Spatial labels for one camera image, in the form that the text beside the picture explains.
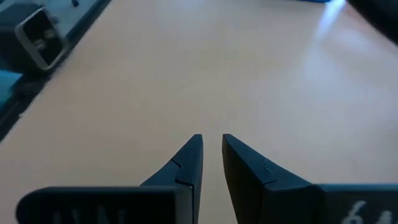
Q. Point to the grey metal frame bracket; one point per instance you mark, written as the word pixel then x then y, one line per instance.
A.
pixel 26 46

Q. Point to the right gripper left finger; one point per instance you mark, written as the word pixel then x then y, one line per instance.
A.
pixel 189 168

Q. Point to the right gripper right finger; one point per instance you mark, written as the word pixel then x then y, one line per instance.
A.
pixel 248 180

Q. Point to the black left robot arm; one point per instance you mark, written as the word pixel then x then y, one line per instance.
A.
pixel 379 15

